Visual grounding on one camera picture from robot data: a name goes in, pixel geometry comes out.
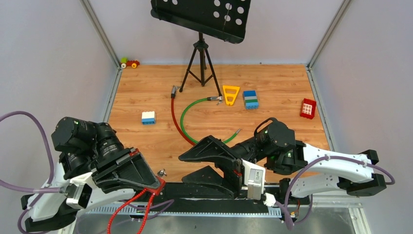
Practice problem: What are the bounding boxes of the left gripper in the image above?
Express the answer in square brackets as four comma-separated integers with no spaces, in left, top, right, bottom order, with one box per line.
[95,120,166,192]

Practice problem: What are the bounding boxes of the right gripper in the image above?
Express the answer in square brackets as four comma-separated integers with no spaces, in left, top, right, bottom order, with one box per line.
[177,136,267,198]

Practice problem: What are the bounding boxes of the red padlock with thin cable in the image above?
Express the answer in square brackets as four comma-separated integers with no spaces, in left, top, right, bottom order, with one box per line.
[106,176,167,234]

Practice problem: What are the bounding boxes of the small key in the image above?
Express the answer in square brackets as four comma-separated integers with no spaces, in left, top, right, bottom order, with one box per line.
[157,169,167,177]

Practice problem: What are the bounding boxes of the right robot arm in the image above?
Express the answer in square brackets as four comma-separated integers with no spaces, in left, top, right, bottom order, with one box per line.
[178,117,388,204]

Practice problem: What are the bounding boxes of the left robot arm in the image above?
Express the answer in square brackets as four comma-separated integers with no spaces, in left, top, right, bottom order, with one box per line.
[19,117,165,234]

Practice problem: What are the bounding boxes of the white blue block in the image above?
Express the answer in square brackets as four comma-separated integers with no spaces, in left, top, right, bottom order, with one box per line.
[141,111,156,125]

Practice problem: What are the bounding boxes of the yellow triangular plastic piece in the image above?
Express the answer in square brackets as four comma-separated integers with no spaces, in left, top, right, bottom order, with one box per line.
[223,85,240,106]

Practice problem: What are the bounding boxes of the blue green stacked blocks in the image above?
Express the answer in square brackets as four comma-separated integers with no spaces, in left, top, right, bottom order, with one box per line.
[243,90,259,110]

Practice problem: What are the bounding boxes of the red window block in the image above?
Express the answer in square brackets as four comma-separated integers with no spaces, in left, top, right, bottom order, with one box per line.
[300,98,317,119]

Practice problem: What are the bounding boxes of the toy car red green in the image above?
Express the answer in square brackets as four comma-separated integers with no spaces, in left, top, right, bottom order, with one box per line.
[120,57,140,69]

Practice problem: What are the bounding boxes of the black music stand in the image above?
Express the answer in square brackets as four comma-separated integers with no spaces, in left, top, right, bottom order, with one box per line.
[150,0,251,100]

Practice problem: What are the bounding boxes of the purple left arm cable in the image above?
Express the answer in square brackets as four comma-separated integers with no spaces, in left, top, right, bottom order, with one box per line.
[0,111,175,234]

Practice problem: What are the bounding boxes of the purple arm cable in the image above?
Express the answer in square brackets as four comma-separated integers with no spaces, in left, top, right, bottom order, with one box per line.
[0,111,175,234]
[274,156,396,231]

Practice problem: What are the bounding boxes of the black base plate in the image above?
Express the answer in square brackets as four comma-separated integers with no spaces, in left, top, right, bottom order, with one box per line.
[117,182,310,214]

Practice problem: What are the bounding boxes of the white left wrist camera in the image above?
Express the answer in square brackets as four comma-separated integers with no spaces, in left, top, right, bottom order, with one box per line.
[65,172,97,210]

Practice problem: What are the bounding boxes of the green cable lock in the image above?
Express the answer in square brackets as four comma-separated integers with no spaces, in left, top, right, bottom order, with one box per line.
[180,96,223,145]

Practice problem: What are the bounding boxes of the thick red cable lock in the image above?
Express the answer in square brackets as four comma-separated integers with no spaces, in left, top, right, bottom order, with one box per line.
[170,85,195,146]

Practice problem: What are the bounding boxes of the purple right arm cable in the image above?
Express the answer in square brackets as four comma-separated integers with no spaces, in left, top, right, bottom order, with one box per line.
[274,156,396,231]

